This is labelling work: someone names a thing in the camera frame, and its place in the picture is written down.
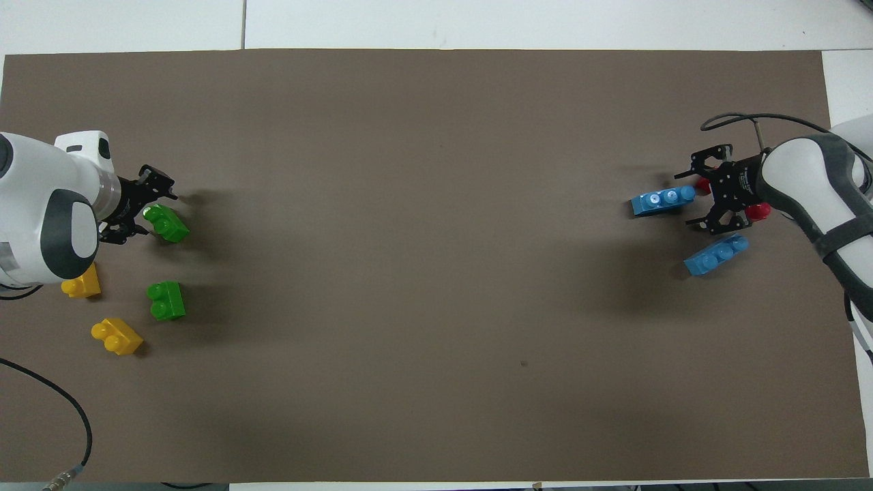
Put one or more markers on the brown table mat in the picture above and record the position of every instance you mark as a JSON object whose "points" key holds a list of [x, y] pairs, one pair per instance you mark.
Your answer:
{"points": [[423, 273]]}

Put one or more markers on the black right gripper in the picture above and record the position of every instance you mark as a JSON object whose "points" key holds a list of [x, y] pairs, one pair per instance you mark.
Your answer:
{"points": [[736, 181]]}

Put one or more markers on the green two-stud toy brick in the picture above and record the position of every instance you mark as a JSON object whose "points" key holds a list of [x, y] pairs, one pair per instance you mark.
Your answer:
{"points": [[169, 225], [166, 301]]}

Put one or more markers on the yellow two-stud toy brick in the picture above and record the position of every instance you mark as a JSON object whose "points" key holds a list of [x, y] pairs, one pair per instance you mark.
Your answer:
{"points": [[82, 283], [117, 336]]}

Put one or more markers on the red single-stud toy block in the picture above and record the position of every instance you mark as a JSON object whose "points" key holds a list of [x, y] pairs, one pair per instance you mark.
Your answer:
{"points": [[702, 185], [759, 211]]}

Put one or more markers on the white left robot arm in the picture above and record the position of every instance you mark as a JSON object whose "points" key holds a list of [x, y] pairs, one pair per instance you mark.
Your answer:
{"points": [[41, 204]]}

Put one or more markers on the blue three-stud toy brick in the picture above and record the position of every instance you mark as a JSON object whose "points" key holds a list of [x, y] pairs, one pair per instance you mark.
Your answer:
{"points": [[716, 255], [658, 201]]}

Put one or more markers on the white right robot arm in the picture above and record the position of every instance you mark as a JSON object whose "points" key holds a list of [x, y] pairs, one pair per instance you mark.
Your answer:
{"points": [[811, 184]]}

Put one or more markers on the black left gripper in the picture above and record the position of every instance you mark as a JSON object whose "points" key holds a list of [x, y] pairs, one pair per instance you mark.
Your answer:
{"points": [[129, 201]]}

